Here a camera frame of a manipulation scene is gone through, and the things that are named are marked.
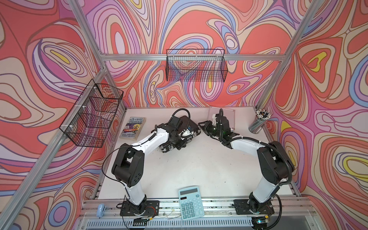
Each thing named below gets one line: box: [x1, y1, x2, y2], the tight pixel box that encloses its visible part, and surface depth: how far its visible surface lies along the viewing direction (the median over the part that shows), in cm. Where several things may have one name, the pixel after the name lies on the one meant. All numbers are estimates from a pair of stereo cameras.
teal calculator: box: [178, 185, 205, 221], surface depth 75 cm
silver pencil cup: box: [248, 107, 272, 135], surface depth 96 cm
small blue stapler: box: [96, 203, 107, 219], surface depth 73 cm
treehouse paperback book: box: [119, 116, 147, 142], surface depth 106 cm
